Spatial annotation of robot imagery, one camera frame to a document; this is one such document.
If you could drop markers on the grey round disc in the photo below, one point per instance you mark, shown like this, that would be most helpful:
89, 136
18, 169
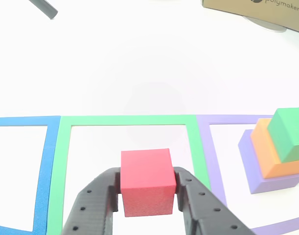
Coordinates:
266, 24

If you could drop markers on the purple square frame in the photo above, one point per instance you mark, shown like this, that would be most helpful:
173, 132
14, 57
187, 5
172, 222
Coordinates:
213, 159

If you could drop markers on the polymaker printed cardboard box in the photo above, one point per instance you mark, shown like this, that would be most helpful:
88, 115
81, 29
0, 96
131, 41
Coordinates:
237, 6

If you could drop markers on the black cylindrical stand leg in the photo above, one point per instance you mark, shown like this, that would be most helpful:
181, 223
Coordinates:
44, 7

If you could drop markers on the green cube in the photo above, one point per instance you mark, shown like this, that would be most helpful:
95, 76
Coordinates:
288, 137

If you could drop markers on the purple cube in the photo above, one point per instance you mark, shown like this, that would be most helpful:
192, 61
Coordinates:
249, 166

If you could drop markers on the blue square frame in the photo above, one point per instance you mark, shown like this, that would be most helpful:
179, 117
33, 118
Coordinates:
44, 171

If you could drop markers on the small red cube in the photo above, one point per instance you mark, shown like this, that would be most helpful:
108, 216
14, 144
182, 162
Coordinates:
146, 176

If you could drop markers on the orange cube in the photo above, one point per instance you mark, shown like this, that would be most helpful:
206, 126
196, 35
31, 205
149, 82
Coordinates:
264, 147

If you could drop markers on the green square frame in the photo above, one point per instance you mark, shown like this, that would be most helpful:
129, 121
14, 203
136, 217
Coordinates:
127, 120

